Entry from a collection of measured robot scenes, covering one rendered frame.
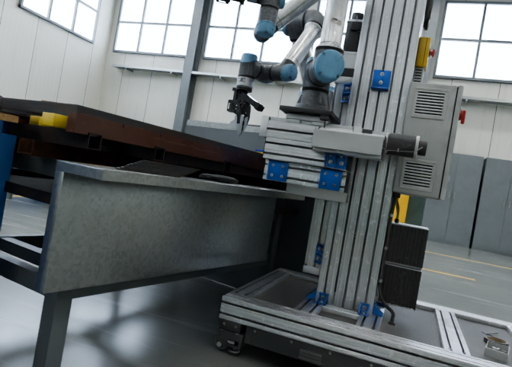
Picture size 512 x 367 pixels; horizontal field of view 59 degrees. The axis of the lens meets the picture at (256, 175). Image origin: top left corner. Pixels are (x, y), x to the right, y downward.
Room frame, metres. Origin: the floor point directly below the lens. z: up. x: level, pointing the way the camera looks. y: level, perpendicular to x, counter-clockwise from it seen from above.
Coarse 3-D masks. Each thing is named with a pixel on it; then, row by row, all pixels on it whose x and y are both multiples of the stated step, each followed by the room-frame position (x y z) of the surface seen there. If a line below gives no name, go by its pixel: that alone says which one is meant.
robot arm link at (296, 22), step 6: (300, 18) 2.18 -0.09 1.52; (288, 24) 2.23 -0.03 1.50; (294, 24) 2.21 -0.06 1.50; (300, 24) 2.19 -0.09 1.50; (288, 30) 2.25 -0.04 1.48; (294, 30) 2.23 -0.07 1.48; (300, 30) 2.21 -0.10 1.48; (288, 36) 2.31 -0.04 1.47; (294, 36) 2.24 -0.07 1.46; (294, 42) 2.27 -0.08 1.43; (306, 54) 2.30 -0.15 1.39; (306, 60) 2.32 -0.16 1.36; (300, 66) 2.35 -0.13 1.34; (300, 72) 2.38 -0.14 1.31
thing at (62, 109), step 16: (16, 112) 1.68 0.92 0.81; (32, 112) 1.51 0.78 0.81; (48, 112) 1.44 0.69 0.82; (64, 112) 1.40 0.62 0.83; (80, 112) 1.38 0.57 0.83; (96, 112) 1.43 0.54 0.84; (144, 128) 1.62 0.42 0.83; (160, 128) 1.69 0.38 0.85; (208, 144) 1.95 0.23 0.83; (224, 144) 2.05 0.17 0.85
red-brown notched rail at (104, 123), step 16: (80, 128) 1.34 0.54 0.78; (96, 128) 1.39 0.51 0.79; (112, 128) 1.44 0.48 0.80; (128, 128) 1.50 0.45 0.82; (144, 144) 1.57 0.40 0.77; (160, 144) 1.64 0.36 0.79; (176, 144) 1.71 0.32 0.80; (192, 144) 1.79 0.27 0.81; (224, 160) 1.99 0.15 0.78; (240, 160) 2.10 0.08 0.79; (256, 160) 2.23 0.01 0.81
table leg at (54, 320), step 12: (48, 300) 1.43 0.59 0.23; (60, 300) 1.43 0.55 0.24; (48, 312) 1.43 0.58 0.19; (60, 312) 1.43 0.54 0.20; (48, 324) 1.42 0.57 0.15; (60, 324) 1.44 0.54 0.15; (48, 336) 1.42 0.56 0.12; (60, 336) 1.45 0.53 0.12; (36, 348) 1.44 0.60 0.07; (48, 348) 1.42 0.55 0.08; (60, 348) 1.45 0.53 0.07; (36, 360) 1.44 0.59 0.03; (48, 360) 1.42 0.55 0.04; (60, 360) 1.46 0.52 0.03
